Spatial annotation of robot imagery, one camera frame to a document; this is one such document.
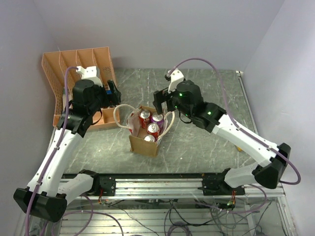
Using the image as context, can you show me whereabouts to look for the aluminium mounting rail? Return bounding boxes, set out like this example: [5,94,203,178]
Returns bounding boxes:
[102,178,285,200]

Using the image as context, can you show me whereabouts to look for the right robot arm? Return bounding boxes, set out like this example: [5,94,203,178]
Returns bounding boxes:
[153,80,291,195]

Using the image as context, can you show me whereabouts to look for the red can silver top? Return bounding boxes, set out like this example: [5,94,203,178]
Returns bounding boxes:
[147,123,160,140]

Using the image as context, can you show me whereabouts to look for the watermelon print canvas bag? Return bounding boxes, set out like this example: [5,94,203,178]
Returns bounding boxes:
[113,104,175,156]

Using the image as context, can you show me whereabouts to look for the red can front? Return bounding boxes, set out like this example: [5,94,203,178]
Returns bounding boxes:
[143,134,157,143]

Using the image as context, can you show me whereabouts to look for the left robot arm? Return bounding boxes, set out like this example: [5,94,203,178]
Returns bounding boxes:
[13,79,121,222]

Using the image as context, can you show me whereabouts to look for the orange plastic file organizer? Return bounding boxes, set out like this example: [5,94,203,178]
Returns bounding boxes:
[42,47,117,131]

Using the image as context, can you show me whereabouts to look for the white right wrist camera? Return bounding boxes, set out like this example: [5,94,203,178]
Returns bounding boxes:
[164,69,184,93]

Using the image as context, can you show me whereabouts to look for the purple Fanta can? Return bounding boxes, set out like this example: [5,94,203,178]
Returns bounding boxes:
[151,112,164,130]

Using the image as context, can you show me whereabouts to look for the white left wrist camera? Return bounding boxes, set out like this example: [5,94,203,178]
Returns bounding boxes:
[76,66,103,87]

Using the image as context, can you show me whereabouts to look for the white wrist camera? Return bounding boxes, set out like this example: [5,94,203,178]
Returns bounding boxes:
[164,69,184,93]
[76,66,103,87]

